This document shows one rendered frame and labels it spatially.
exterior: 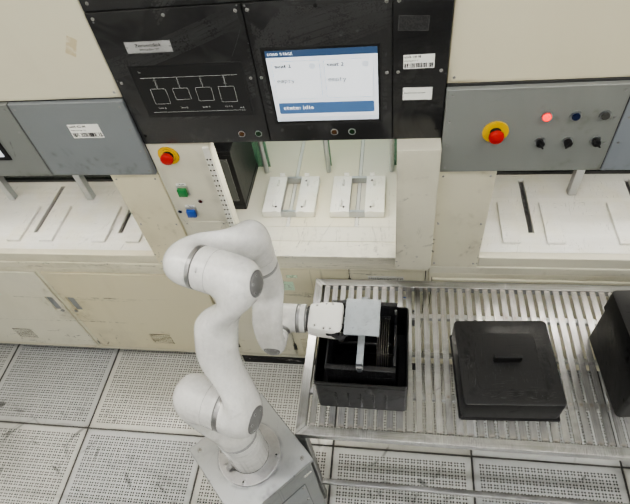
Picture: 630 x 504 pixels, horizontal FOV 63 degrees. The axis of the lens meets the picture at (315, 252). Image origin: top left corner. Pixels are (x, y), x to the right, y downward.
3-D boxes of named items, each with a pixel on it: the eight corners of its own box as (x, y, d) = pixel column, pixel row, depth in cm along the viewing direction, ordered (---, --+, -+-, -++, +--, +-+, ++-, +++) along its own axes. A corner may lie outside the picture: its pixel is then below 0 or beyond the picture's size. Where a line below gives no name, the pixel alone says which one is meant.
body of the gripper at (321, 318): (309, 310, 155) (345, 312, 154) (304, 340, 149) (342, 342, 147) (305, 296, 150) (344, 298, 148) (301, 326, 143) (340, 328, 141)
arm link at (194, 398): (244, 460, 136) (222, 427, 118) (186, 436, 142) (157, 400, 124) (264, 419, 143) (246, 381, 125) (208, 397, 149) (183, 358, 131)
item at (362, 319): (337, 334, 178) (329, 280, 154) (396, 337, 175) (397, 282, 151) (330, 400, 163) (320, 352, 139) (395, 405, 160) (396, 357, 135)
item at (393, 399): (327, 330, 180) (323, 303, 167) (407, 334, 176) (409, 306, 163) (318, 405, 163) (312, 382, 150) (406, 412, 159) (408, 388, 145)
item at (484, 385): (459, 419, 155) (463, 402, 145) (449, 335, 174) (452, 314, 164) (561, 421, 152) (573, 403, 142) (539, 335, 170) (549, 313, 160)
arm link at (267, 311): (269, 301, 122) (289, 359, 146) (279, 249, 132) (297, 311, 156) (233, 300, 124) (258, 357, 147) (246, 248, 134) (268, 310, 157)
